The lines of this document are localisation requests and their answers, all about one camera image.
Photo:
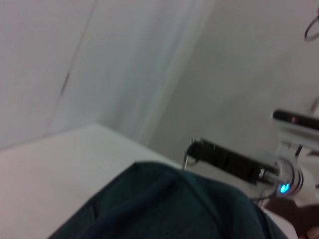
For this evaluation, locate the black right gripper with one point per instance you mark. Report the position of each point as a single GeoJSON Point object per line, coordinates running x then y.
{"type": "Point", "coordinates": [246, 166]}

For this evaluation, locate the dark teal lunch bag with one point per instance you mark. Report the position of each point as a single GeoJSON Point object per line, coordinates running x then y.
{"type": "Point", "coordinates": [162, 206]}

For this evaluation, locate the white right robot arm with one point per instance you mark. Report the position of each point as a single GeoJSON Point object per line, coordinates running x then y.
{"type": "Point", "coordinates": [299, 179]}

